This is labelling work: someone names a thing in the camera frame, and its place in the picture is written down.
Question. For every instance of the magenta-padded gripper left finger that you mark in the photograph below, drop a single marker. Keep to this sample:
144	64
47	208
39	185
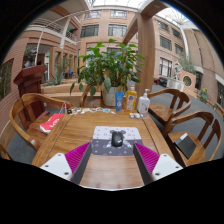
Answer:
60	165

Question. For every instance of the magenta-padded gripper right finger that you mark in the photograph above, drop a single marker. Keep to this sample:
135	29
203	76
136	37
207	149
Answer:
165	165

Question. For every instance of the black computer mouse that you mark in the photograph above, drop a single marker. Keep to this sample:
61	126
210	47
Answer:
117	139

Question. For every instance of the grey white printed mouse pad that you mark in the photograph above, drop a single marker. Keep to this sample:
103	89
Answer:
101	143

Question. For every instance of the black notebook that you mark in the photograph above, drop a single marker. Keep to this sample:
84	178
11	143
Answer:
185	145

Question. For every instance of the red and white bag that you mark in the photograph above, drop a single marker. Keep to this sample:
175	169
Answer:
51	123

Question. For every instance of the wooden armchair with empty seat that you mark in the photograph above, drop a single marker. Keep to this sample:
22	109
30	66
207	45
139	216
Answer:
163	111

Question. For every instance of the key bunch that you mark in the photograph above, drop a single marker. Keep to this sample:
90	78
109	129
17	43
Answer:
69	111

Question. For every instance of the clear plastic packets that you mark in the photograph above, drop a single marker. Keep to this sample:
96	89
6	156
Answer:
135	115

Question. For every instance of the wooden armchair with black notebook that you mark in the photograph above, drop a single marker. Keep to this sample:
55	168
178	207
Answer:
200	116

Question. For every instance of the white pump bottle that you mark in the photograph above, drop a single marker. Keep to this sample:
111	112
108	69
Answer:
143	104

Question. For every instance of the small blue white packet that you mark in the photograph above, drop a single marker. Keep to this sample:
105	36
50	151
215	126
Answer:
106	110
99	109

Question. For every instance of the yellow liquid bottle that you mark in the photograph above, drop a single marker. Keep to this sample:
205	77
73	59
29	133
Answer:
131	101

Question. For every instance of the wooden armchair with red bag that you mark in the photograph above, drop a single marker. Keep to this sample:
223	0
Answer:
23	101

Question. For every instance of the wooden chair behind plant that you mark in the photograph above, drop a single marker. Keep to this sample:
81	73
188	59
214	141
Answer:
87	96

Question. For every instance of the blue tube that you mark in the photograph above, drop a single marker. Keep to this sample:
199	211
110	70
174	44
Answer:
119	101

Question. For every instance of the dark parked car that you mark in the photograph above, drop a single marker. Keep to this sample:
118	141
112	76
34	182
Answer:
160	81

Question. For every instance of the white outdoor sculpture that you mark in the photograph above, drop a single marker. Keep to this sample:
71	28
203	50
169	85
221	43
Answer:
176	81

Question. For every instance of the spiky green agave plant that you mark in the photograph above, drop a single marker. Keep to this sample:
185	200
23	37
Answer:
55	80

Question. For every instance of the green plant in white pot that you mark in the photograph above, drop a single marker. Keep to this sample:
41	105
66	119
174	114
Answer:
110	66

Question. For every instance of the dark bust statue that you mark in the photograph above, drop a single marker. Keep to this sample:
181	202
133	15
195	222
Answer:
30	58

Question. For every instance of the dark red wooden pedestal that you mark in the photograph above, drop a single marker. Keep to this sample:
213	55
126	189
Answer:
30	81

